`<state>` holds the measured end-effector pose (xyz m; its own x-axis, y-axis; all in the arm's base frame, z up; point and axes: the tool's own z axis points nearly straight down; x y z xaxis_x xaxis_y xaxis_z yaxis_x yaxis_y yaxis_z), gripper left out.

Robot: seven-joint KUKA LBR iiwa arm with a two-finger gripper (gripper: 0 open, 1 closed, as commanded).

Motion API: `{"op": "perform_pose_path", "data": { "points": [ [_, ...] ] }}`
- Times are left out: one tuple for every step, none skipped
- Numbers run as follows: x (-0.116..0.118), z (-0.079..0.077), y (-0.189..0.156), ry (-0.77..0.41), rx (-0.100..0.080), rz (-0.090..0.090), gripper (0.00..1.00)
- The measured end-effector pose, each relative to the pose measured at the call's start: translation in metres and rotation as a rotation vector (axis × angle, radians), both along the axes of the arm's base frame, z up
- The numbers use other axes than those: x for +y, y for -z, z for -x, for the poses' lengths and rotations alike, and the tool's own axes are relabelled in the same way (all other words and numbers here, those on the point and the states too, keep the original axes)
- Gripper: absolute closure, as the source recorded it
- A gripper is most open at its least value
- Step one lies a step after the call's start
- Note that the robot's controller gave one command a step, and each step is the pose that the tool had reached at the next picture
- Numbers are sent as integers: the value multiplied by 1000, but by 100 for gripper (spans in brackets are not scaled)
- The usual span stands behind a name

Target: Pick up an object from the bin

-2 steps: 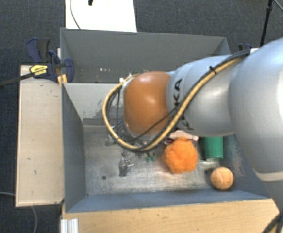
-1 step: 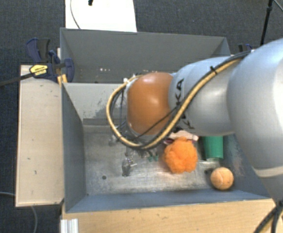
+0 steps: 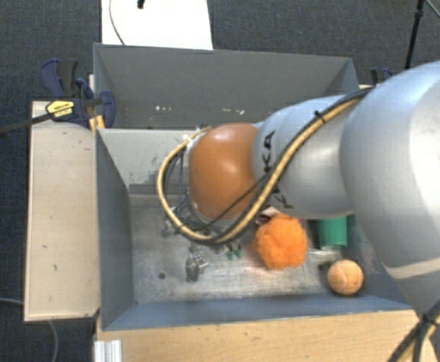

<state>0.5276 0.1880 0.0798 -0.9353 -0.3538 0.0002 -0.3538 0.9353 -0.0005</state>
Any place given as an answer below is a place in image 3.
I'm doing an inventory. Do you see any green plastic cup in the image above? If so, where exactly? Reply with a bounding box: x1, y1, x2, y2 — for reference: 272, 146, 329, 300
314, 216, 349, 250

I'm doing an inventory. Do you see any orange fluffy ball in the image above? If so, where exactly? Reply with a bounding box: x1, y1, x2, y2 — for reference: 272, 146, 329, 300
254, 213, 309, 272

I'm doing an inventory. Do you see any red and white packet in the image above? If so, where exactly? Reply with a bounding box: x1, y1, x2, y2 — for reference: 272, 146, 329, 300
256, 209, 281, 226

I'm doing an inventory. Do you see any grey metal bin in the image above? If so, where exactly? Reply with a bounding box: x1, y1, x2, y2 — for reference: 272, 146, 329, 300
92, 42, 413, 332

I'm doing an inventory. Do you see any pale wood flat board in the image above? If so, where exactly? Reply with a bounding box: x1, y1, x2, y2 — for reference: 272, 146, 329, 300
23, 100, 101, 322

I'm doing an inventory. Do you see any orange tennis ball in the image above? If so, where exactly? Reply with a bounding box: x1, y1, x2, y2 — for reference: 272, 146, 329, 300
326, 259, 365, 297

